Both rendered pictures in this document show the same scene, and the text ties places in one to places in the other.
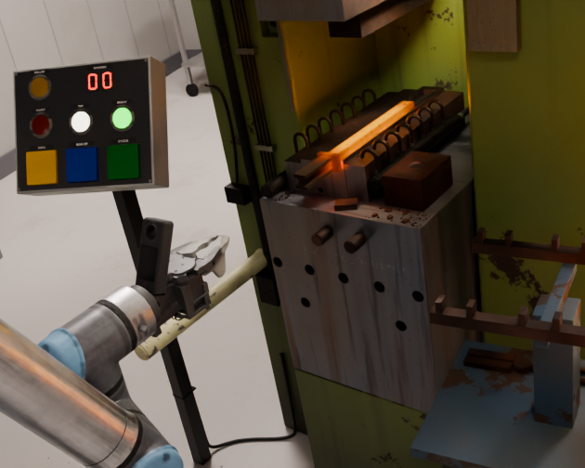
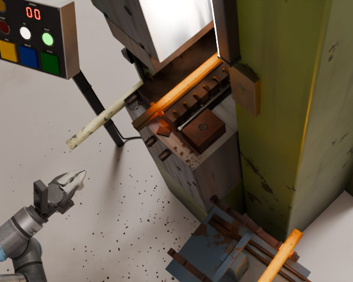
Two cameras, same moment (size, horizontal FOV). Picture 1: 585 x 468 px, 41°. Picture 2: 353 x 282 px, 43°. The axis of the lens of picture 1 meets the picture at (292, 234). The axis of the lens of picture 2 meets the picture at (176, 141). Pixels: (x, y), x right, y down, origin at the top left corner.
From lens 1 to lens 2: 1.07 m
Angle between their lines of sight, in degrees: 38
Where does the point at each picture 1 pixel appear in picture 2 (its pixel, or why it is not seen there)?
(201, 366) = (130, 78)
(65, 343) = not seen: outside the picture
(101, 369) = (14, 252)
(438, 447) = (176, 273)
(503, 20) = (249, 102)
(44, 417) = not seen: outside the picture
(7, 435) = (30, 101)
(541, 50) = (269, 121)
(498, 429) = (205, 271)
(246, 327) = not seen: hidden behind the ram
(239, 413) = not seen: hidden behind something
